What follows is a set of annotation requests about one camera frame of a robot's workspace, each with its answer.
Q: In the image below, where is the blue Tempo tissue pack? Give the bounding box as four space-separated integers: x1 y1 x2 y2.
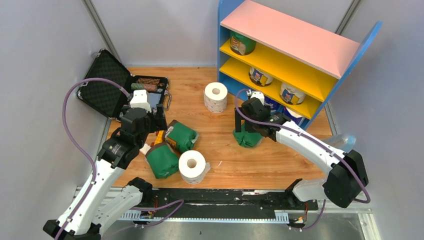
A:
264 96 281 113

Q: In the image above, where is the cream roll blue picture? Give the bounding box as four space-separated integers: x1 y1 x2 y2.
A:
248 66 274 87

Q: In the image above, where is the cream roll brown band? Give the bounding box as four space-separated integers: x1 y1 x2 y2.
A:
279 83 306 105

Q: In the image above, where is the plain green roll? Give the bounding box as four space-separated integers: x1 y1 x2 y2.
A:
230 31 257 56

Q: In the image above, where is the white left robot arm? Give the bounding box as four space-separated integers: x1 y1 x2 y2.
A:
43 104 167 240

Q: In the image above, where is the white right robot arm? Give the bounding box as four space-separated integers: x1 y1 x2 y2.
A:
234 97 371 209

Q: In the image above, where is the blue shelf with coloured boards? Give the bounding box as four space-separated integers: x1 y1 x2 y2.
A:
217 0 382 129

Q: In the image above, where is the blue playing card deck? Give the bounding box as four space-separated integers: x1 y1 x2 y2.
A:
148 92 162 109

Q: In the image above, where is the green wrapped roll brown band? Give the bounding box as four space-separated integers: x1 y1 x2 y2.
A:
162 119 199 154

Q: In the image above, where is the white toy brick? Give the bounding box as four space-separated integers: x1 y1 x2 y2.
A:
139 143 151 155

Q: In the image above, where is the plain white paper towel roll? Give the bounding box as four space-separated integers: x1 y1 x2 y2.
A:
203 82 228 114

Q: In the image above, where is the black poker chip case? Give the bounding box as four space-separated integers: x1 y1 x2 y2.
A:
76 48 172 120

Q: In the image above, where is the white paper towel roll front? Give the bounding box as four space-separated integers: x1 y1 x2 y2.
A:
178 150 211 185

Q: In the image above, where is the clear plastic bag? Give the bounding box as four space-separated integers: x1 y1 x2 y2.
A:
323 133 357 153

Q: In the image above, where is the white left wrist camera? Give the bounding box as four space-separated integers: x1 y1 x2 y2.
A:
129 89 152 113

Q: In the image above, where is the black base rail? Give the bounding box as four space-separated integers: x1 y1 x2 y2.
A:
136 188 319 220

